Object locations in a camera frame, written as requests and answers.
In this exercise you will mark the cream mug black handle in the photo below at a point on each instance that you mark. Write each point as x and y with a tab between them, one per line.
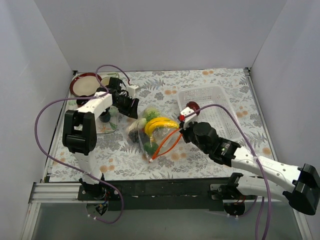
105	81

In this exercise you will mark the floral serving tray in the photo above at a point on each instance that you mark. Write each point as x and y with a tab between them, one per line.
110	120

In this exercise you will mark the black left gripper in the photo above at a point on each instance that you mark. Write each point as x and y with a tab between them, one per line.
130	105

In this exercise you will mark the aluminium frame rail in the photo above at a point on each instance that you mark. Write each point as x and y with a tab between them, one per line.
64	192

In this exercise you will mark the white plastic mesh basket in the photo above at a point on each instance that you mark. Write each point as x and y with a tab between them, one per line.
212	94

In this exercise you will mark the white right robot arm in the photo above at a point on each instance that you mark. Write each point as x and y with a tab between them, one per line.
298	186

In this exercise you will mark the fake green cabbage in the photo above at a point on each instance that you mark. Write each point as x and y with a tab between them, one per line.
151	113

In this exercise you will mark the dark blue mug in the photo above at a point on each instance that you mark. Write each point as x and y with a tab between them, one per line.
105	116

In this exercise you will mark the red rimmed cream plate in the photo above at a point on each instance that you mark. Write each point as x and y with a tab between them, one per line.
85	84

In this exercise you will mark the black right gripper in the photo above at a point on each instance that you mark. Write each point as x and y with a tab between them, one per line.
186	130

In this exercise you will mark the fake red apple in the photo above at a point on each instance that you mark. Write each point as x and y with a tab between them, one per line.
194	106

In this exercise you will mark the fake dark grapes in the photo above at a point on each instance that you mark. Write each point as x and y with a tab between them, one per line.
134	136

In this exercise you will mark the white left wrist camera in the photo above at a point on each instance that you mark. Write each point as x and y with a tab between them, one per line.
133	90

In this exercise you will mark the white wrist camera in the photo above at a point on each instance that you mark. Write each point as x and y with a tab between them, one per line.
190	115
133	90

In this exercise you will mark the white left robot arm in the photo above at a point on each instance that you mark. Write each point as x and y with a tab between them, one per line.
80	133

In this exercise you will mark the orange ceramic cup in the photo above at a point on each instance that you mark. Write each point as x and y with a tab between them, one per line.
81	101

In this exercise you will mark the clear zip top bag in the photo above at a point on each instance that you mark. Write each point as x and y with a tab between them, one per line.
155	132

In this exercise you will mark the fake green pepper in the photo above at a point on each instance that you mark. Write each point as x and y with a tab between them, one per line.
150	148

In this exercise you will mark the fake yellow banana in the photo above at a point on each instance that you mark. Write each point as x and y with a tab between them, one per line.
159	122

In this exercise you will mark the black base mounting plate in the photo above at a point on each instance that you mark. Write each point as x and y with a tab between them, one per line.
174	203

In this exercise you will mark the floral table mat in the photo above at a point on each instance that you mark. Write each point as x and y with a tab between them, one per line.
118	159

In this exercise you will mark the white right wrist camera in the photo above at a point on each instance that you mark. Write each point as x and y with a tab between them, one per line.
190	115

